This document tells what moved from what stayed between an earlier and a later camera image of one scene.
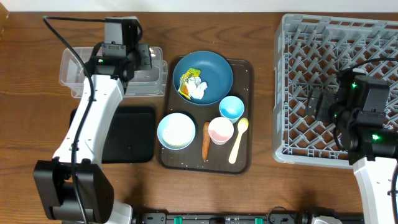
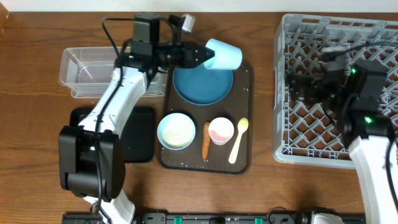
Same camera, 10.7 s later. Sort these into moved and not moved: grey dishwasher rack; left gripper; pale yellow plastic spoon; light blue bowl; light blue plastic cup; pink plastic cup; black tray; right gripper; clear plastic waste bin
Moved: light blue plastic cup; left gripper; right gripper
Not moved: pale yellow plastic spoon; black tray; light blue bowl; clear plastic waste bin; grey dishwasher rack; pink plastic cup
